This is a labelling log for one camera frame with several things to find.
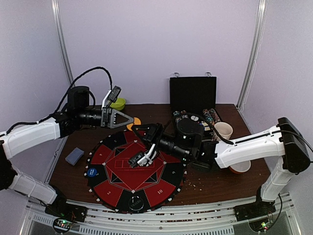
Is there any white orange ceramic bowl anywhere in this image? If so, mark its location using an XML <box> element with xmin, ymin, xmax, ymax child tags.
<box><xmin>229</xmin><ymin>161</ymin><xmax>251</xmax><ymax>174</ymax></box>

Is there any left aluminium frame post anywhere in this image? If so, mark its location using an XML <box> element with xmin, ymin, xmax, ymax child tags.
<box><xmin>51</xmin><ymin>0</ymin><xmax>74</xmax><ymax>84</ymax></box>

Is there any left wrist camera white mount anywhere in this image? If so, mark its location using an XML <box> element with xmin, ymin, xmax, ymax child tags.
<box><xmin>101</xmin><ymin>86</ymin><xmax>122</xmax><ymax>109</ymax></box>

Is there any white round button in case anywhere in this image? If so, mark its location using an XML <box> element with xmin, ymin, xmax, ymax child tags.
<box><xmin>191</xmin><ymin>115</ymin><xmax>199</xmax><ymax>121</ymax></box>

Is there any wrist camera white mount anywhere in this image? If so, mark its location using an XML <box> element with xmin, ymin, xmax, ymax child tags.
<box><xmin>128</xmin><ymin>144</ymin><xmax>157</xmax><ymax>168</ymax></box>
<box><xmin>101</xmin><ymin>86</ymin><xmax>122</xmax><ymax>109</ymax></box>

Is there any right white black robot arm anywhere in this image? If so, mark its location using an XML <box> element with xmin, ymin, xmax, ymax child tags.
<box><xmin>129</xmin><ymin>116</ymin><xmax>312</xmax><ymax>221</ymax></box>

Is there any round red black poker mat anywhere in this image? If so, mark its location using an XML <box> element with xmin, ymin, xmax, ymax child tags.
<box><xmin>84</xmin><ymin>131</ymin><xmax>187</xmax><ymax>213</ymax></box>

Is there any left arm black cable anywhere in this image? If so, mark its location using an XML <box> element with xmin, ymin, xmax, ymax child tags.
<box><xmin>53</xmin><ymin>66</ymin><xmax>114</xmax><ymax>113</ymax></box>

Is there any blue deck of cards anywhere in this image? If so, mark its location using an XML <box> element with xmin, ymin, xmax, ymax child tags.
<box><xmin>65</xmin><ymin>148</ymin><xmax>84</xmax><ymax>165</ymax></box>

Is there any right aluminium frame post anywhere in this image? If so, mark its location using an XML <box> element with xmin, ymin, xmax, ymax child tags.
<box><xmin>237</xmin><ymin>0</ymin><xmax>268</xmax><ymax>110</ymax></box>

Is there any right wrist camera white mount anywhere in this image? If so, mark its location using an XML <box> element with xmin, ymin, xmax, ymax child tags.
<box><xmin>128</xmin><ymin>144</ymin><xmax>157</xmax><ymax>168</ymax></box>

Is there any lime green plastic bowl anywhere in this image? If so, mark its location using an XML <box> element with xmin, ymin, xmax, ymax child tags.
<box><xmin>110</xmin><ymin>98</ymin><xmax>126</xmax><ymax>111</ymax></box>

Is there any black poker chip case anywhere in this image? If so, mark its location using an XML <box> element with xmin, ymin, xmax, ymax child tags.
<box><xmin>169</xmin><ymin>71</ymin><xmax>223</xmax><ymax>142</ymax></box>

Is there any blue small blind button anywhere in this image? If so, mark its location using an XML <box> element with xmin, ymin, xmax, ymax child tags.
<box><xmin>87</xmin><ymin>168</ymin><xmax>98</xmax><ymax>178</ymax></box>

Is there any orange big blind button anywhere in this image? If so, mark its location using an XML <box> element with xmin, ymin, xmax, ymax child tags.
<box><xmin>127</xmin><ymin>117</ymin><xmax>141</xmax><ymax>131</ymax></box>

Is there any aluminium frame post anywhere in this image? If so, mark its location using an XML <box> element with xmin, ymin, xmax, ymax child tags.
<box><xmin>51</xmin><ymin>0</ymin><xmax>74</xmax><ymax>84</ymax></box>
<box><xmin>237</xmin><ymin>0</ymin><xmax>268</xmax><ymax>110</ymax></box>

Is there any clear round dealer button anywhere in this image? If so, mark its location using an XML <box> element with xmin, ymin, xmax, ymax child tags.
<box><xmin>128</xmin><ymin>195</ymin><xmax>144</xmax><ymax>212</ymax></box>

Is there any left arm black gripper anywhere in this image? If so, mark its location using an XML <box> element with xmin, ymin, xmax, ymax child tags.
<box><xmin>77</xmin><ymin>106</ymin><xmax>134</xmax><ymax>129</ymax></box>

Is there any white printed ceramic mug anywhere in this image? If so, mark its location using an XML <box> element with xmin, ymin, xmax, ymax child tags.
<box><xmin>214</xmin><ymin>122</ymin><xmax>233</xmax><ymax>140</ymax></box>

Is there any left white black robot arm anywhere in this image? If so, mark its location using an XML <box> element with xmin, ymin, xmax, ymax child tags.
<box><xmin>0</xmin><ymin>86</ymin><xmax>134</xmax><ymax>222</ymax></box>

